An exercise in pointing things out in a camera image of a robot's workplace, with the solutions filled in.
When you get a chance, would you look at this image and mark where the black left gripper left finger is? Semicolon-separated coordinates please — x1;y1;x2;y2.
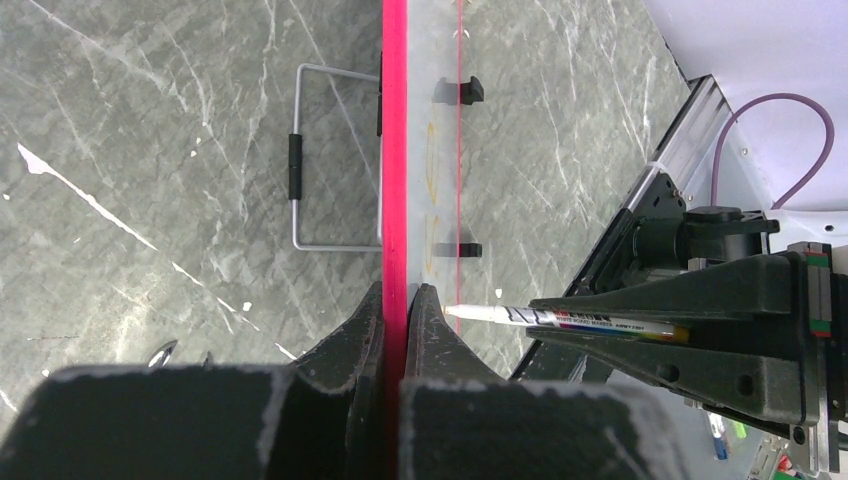
1;283;385;479

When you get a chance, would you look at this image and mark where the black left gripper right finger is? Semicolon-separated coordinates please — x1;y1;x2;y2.
398;284;689;479

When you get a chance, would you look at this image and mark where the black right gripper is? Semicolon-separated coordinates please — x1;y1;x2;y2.
528;242;847;474

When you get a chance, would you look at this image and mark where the white whiteboard marker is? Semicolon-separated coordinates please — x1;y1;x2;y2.
443;304;689;343

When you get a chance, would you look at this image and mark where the red-framed whiteboard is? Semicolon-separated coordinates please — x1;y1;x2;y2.
377;0;485;386

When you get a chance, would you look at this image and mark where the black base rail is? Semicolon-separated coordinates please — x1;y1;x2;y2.
510;76;730;383

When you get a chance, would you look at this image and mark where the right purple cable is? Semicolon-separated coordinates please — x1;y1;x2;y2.
710;92;836;212

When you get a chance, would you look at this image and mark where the grey wire whiteboard stand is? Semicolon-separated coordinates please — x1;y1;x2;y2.
288;63;383;254

